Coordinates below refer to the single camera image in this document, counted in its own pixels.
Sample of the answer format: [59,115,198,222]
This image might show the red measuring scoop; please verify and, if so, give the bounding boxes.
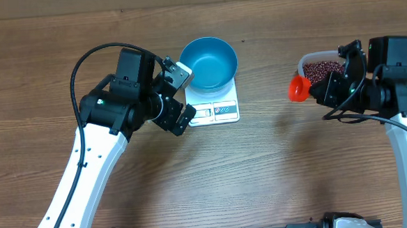
[288,75,312,102]

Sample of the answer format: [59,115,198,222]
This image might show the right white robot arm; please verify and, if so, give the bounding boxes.
[309,36,407,228]

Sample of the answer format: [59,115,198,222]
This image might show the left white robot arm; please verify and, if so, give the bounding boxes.
[37,67,196,228]

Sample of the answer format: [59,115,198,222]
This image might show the white digital kitchen scale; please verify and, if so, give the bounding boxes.
[185,79,240,127]

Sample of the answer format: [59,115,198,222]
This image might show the teal plastic bowl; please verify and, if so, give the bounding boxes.
[180,37,238,92]

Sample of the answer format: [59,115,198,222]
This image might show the red adzuki beans in container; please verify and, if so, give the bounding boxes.
[303,61,344,84]

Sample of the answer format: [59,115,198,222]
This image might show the clear plastic food container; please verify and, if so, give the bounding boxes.
[298,50,344,77]

